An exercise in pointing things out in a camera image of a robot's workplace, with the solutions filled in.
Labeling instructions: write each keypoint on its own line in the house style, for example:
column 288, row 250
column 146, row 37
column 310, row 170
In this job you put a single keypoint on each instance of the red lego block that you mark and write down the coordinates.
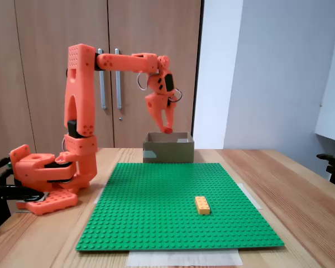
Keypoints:
column 168, row 130

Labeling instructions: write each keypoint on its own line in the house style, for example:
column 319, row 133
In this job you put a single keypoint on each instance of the cardboard box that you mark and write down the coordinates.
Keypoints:
column 167, row 152

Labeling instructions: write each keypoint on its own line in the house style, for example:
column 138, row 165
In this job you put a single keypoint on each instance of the yellow lego block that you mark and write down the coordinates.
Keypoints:
column 202, row 205

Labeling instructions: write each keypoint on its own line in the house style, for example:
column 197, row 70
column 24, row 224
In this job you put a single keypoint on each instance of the green lego baseplate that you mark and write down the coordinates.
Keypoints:
column 162, row 212

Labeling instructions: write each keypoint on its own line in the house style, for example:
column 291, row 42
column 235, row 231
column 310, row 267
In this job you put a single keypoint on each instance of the translucent masking tape strip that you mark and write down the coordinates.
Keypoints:
column 100, row 195
column 252, row 196
column 184, row 258

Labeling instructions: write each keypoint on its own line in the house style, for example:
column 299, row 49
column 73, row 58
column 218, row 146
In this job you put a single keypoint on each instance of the brown wooden cabinet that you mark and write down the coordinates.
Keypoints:
column 44, row 33

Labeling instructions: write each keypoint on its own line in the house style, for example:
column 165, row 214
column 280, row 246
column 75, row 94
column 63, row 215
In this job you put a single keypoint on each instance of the white panel furniture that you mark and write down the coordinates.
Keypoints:
column 333, row 83

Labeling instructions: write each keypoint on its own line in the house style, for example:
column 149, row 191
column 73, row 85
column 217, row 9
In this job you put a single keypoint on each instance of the black table clamp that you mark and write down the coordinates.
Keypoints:
column 5, row 194

